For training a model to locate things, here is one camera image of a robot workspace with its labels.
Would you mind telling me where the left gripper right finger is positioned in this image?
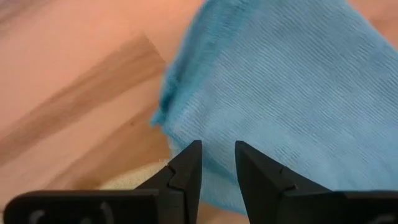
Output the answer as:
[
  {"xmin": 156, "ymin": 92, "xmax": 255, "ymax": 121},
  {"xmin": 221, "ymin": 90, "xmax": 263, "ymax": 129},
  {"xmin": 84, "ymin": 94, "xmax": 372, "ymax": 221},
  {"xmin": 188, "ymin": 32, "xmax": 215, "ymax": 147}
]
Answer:
[{"xmin": 234, "ymin": 140, "xmax": 398, "ymax": 224}]

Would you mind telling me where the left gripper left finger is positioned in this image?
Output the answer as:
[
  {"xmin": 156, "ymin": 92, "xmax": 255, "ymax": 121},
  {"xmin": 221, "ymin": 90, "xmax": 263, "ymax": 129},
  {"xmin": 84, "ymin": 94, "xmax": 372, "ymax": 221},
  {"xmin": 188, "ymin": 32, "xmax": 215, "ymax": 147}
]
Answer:
[{"xmin": 2, "ymin": 139, "xmax": 203, "ymax": 224}]

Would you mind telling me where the blue microfiber towel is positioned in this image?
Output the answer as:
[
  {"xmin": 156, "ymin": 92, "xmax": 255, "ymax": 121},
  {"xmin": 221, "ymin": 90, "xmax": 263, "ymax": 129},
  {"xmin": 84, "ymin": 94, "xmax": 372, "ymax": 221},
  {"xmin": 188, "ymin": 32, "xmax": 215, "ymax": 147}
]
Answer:
[{"xmin": 150, "ymin": 0, "xmax": 398, "ymax": 216}]

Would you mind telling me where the green microfiber towel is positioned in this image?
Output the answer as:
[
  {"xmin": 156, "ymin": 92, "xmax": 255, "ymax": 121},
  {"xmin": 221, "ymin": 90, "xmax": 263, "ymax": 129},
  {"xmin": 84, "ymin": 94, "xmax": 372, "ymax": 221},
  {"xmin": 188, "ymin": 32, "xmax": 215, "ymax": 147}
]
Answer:
[{"xmin": 98, "ymin": 159, "xmax": 170, "ymax": 191}]

